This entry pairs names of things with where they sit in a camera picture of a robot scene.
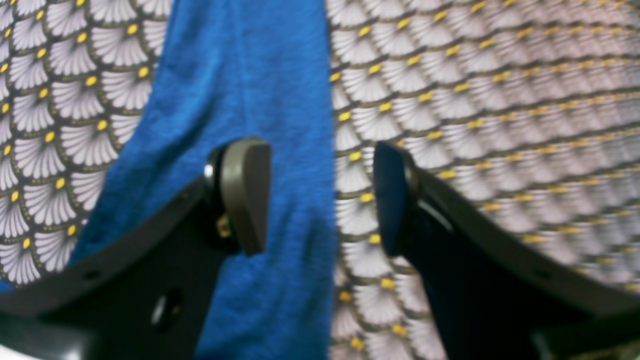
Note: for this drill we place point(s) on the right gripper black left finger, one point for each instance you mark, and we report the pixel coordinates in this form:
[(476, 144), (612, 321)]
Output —
[(146, 296)]

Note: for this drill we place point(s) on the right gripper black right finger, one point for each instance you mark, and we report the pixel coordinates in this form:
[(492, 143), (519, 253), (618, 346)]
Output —
[(491, 296)]

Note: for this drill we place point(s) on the blue long-sleeve T-shirt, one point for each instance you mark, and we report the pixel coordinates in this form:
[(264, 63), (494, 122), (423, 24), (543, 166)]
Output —
[(110, 108)]

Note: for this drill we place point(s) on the fan-patterned tablecloth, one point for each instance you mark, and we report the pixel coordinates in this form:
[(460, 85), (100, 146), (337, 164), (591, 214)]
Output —
[(529, 104)]

